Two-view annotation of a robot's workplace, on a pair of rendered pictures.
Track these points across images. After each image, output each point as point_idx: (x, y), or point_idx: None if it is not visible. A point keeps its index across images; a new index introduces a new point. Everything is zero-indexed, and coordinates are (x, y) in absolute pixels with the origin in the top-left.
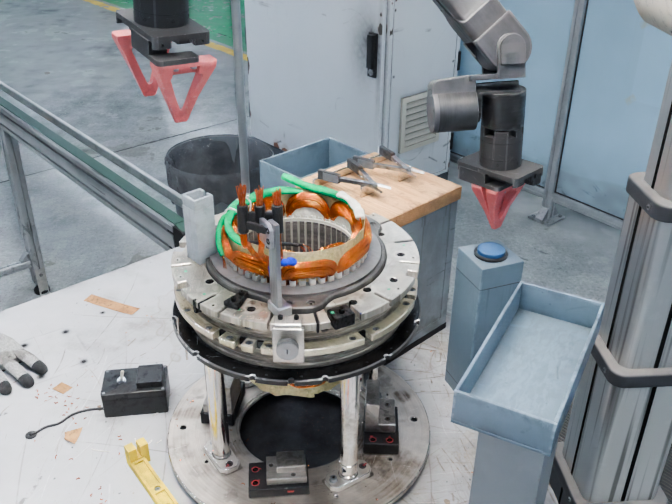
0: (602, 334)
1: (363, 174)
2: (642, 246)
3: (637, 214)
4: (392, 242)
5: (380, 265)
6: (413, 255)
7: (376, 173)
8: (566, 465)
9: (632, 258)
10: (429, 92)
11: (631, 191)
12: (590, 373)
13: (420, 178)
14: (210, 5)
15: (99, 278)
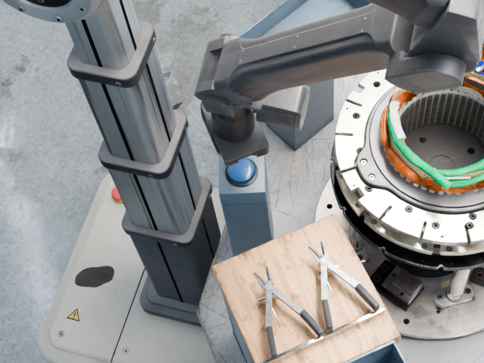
0: (165, 150)
1: (326, 285)
2: (156, 64)
3: (147, 68)
4: (355, 134)
5: (382, 96)
6: (346, 111)
7: (294, 327)
8: (193, 218)
9: (155, 83)
10: (303, 105)
11: (142, 69)
12: (178, 165)
13: (248, 297)
14: None
15: None
